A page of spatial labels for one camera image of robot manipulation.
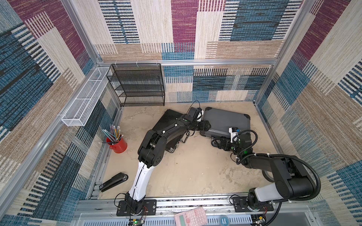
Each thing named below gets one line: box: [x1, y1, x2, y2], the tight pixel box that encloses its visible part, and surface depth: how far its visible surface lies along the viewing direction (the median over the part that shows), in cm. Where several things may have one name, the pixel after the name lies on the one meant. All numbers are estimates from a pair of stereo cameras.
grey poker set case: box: [199, 106, 251, 138], surface depth 101 cm
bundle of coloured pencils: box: [98, 123, 124, 145], surface depth 90 cm
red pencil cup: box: [106, 137, 128, 154], surface depth 94 cm
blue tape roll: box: [220, 216, 229, 226], surface depth 71 cm
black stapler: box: [98, 172, 129, 192], surface depth 81 cm
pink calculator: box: [174, 207, 208, 226], surface depth 71 cm
